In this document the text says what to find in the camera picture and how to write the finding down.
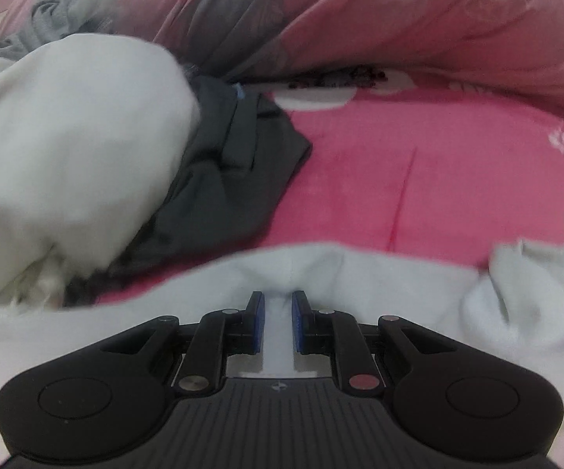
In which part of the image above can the pink floral bed sheet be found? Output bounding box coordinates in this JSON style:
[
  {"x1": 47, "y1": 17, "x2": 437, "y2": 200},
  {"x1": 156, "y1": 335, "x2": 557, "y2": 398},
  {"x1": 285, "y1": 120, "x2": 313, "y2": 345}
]
[{"x1": 0, "y1": 69, "x2": 564, "y2": 469}]

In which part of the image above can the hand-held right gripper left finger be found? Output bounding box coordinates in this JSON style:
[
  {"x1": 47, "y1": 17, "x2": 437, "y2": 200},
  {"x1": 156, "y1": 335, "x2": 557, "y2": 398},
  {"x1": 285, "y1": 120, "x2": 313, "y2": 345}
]
[{"x1": 100, "y1": 290, "x2": 267, "y2": 396}]

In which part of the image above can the dark grey garment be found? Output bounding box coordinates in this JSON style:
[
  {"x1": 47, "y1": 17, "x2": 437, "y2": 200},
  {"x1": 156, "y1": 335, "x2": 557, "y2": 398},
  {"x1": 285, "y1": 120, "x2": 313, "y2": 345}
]
[{"x1": 64, "y1": 75, "x2": 312, "y2": 306}]

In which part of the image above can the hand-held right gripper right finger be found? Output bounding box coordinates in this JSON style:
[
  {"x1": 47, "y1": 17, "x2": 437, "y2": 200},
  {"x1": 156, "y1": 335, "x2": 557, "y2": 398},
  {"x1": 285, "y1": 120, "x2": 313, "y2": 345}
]
[{"x1": 292, "y1": 290, "x2": 458, "y2": 394}]

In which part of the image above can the pink and grey quilt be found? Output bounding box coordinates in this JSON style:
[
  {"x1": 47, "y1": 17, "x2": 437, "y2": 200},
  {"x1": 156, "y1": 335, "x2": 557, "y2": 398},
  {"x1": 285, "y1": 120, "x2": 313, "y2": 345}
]
[{"x1": 0, "y1": 0, "x2": 564, "y2": 125}]

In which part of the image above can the white long-sleeve garment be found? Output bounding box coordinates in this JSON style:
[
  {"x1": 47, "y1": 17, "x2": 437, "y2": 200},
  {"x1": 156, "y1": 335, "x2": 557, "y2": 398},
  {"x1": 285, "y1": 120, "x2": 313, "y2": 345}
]
[{"x1": 0, "y1": 242, "x2": 564, "y2": 469}]

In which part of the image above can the light grey garment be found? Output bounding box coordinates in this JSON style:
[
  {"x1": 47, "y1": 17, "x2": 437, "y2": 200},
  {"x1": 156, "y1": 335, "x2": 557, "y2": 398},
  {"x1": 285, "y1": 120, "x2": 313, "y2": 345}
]
[{"x1": 0, "y1": 0, "x2": 116, "y2": 72}]

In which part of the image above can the large white crumpled cloth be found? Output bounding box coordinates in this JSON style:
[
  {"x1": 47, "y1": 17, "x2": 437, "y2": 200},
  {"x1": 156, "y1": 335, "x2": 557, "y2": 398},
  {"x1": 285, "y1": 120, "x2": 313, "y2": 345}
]
[{"x1": 0, "y1": 33, "x2": 202, "y2": 320}]

